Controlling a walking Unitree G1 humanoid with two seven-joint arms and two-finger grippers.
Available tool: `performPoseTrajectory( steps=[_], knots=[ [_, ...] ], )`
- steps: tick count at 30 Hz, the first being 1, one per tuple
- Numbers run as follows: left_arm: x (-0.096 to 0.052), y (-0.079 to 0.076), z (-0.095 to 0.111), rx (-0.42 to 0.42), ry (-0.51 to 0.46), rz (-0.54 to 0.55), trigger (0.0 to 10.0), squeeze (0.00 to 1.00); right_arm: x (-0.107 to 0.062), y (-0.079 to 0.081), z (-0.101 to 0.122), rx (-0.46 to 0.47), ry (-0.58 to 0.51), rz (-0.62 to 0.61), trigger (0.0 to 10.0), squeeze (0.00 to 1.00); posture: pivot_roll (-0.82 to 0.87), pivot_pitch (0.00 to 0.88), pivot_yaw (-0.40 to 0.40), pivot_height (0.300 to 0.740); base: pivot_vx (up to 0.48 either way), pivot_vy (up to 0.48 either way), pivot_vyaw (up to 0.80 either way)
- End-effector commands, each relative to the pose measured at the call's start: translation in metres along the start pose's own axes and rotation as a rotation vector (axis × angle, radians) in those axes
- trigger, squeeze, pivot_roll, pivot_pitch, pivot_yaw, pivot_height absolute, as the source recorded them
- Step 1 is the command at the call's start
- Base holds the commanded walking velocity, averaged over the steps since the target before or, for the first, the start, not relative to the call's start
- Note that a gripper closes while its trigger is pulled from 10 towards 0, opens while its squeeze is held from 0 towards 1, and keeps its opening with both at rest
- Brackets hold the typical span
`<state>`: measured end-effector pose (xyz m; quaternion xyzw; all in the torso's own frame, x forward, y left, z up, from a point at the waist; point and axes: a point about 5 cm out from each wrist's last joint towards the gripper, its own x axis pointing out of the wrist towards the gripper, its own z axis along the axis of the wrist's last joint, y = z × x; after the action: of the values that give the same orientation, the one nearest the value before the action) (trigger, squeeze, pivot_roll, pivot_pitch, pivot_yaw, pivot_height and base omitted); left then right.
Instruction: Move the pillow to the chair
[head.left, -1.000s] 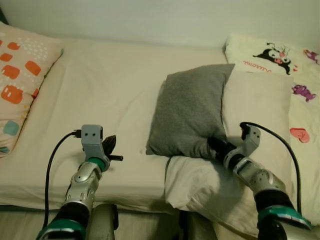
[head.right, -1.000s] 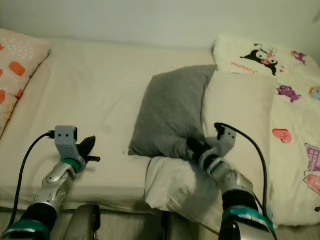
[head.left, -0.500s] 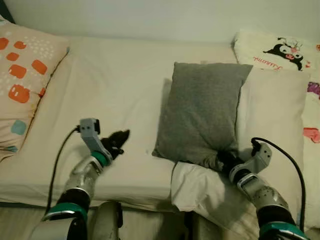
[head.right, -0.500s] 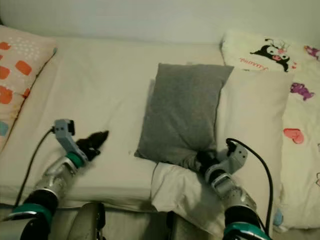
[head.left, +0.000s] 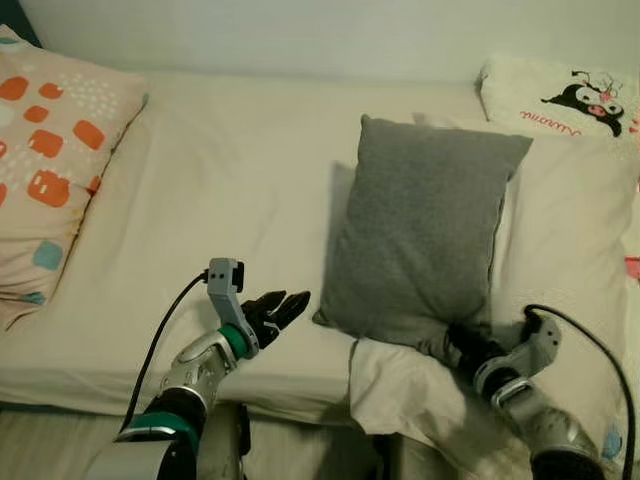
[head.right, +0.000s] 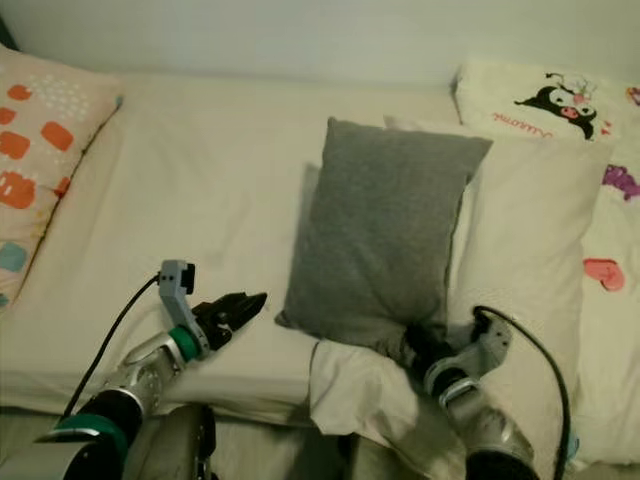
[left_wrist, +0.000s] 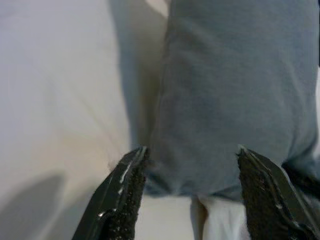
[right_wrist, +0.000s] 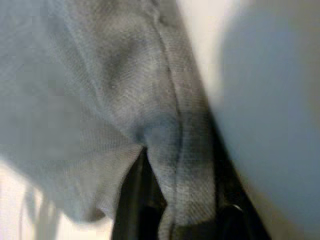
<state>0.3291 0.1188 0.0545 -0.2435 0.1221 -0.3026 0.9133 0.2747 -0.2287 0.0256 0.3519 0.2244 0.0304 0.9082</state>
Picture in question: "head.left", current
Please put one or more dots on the pink pillow with orange shapes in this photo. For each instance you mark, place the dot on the pink pillow with orange shapes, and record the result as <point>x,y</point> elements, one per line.
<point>60,160</point>

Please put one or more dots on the cream pillow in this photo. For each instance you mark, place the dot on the cream pillow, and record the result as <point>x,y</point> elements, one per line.
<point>570,230</point>

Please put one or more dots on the grey pillow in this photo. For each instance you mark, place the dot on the grey pillow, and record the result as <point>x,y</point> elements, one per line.
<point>420,230</point>

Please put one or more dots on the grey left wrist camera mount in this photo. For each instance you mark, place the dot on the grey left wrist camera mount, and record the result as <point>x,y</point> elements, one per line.
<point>224,283</point>

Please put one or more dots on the white cartoon print pillow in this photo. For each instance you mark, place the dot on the white cartoon print pillow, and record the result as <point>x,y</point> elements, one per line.
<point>520,95</point>

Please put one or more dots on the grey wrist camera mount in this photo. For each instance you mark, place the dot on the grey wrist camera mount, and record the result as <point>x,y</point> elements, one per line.
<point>224,283</point>
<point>535,350</point>

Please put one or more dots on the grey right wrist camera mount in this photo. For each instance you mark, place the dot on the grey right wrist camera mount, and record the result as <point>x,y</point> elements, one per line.
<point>535,350</point>

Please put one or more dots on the bed with white sheet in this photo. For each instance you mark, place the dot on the bed with white sheet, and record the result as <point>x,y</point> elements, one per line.
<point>230,180</point>

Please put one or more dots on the grey robot leg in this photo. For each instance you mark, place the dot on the grey robot leg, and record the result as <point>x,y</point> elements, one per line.
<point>225,440</point>

